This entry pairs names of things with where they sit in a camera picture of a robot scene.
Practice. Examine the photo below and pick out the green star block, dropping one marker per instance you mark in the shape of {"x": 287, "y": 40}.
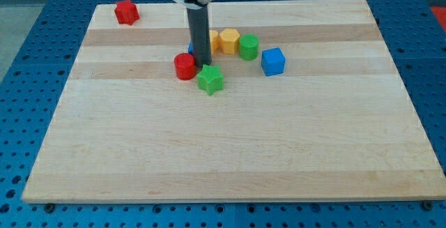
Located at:
{"x": 210, "y": 79}

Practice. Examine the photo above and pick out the green cylinder block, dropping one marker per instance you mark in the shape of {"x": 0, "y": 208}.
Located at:
{"x": 248, "y": 47}

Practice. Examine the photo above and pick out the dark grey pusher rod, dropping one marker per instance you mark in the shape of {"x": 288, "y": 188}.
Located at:
{"x": 200, "y": 35}

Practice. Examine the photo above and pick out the yellow hexagon block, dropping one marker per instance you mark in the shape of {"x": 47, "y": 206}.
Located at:
{"x": 229, "y": 41}

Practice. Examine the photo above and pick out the blue cube block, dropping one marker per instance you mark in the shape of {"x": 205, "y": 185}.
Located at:
{"x": 273, "y": 61}

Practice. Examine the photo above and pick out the red star block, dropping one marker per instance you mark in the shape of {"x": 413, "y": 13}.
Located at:
{"x": 126, "y": 12}

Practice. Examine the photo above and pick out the blue triangle block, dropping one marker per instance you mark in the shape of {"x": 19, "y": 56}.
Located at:
{"x": 190, "y": 48}

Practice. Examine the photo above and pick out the wooden board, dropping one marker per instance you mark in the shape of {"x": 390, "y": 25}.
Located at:
{"x": 337, "y": 125}

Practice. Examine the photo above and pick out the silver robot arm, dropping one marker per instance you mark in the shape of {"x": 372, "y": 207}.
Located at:
{"x": 197, "y": 17}

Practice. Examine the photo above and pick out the red cylinder block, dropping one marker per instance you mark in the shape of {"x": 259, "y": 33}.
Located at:
{"x": 185, "y": 66}

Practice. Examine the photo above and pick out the yellow heart block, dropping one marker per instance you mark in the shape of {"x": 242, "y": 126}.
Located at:
{"x": 214, "y": 41}

